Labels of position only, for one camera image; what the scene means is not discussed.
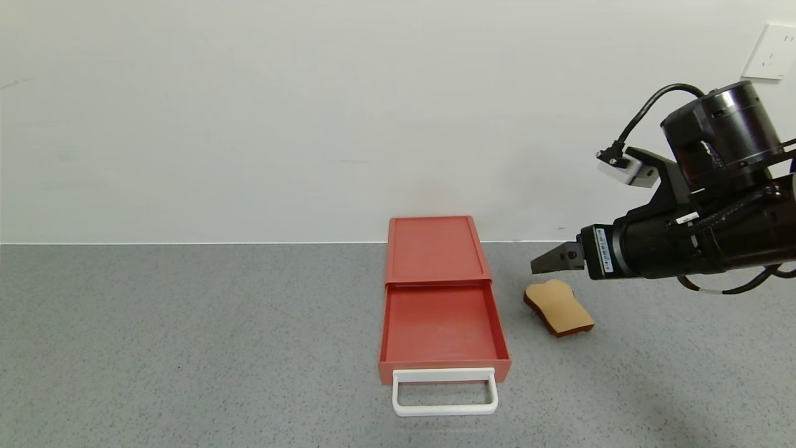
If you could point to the white wall socket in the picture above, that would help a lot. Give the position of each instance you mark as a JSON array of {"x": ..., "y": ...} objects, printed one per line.
[{"x": 771, "y": 53}]

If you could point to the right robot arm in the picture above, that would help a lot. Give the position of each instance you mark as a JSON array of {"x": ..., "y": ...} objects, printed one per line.
[{"x": 721, "y": 134}]

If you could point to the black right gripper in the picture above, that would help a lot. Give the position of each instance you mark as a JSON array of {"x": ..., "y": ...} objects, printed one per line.
[{"x": 601, "y": 251}]

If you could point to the red drawer case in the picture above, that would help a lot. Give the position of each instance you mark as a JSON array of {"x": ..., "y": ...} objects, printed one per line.
[{"x": 432, "y": 249}]

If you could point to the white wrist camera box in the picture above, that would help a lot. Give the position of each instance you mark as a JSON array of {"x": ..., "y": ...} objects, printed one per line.
[{"x": 625, "y": 169}]

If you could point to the toy toast slice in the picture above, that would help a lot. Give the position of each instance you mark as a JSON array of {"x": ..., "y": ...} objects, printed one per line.
[{"x": 559, "y": 309}]

